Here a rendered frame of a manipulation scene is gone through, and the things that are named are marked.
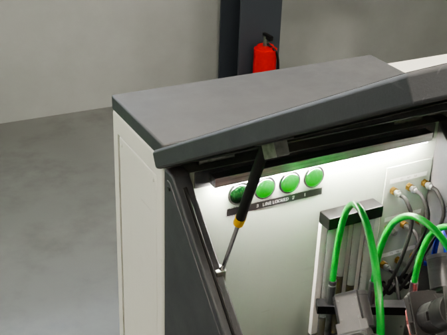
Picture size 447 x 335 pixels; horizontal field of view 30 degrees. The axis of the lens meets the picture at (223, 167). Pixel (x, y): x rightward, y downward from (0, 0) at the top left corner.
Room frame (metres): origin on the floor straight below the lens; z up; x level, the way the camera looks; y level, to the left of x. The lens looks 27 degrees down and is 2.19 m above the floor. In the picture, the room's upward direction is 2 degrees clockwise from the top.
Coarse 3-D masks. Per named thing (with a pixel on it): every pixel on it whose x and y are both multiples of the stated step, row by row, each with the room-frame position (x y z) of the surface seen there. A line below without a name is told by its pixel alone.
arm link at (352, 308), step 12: (336, 300) 1.08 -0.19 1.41; (348, 300) 1.07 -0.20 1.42; (360, 300) 1.08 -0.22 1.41; (336, 312) 1.09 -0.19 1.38; (348, 312) 1.06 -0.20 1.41; (360, 312) 1.05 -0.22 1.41; (336, 324) 1.05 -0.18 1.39; (348, 324) 1.04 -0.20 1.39; (360, 324) 1.04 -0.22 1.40; (372, 324) 1.06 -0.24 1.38
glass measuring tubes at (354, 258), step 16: (336, 208) 1.59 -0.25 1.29; (368, 208) 1.60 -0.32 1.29; (320, 224) 1.57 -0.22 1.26; (336, 224) 1.55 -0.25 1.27; (352, 224) 1.57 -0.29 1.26; (320, 240) 1.57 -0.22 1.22; (352, 240) 1.59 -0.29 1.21; (320, 256) 1.57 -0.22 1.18; (352, 256) 1.59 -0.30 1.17; (368, 256) 1.61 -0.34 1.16; (320, 272) 1.57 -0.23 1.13; (352, 272) 1.59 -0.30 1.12; (320, 288) 1.57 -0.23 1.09; (336, 288) 1.57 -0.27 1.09; (352, 288) 1.59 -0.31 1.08; (320, 320) 1.56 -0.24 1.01; (336, 320) 1.57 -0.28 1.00
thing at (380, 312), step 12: (348, 204) 1.42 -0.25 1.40; (360, 204) 1.37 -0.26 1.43; (360, 216) 1.33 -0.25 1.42; (336, 240) 1.49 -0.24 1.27; (372, 240) 1.26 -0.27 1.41; (336, 252) 1.49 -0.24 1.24; (372, 252) 1.24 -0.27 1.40; (336, 264) 1.50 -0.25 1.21; (372, 264) 1.22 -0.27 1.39; (336, 276) 1.50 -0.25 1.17; (372, 276) 1.21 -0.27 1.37
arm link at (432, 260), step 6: (426, 258) 1.22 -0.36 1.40; (432, 258) 1.21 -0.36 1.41; (438, 258) 1.20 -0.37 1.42; (444, 258) 1.20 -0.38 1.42; (432, 264) 1.20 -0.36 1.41; (438, 264) 1.20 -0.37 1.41; (444, 264) 1.19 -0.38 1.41; (432, 270) 1.20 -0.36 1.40; (438, 270) 1.19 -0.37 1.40; (444, 270) 1.19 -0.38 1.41; (432, 276) 1.19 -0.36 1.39; (438, 276) 1.18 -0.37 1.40; (444, 276) 1.18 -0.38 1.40; (432, 282) 1.18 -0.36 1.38; (438, 282) 1.17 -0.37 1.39; (444, 282) 1.17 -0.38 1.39; (432, 288) 1.18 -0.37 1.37
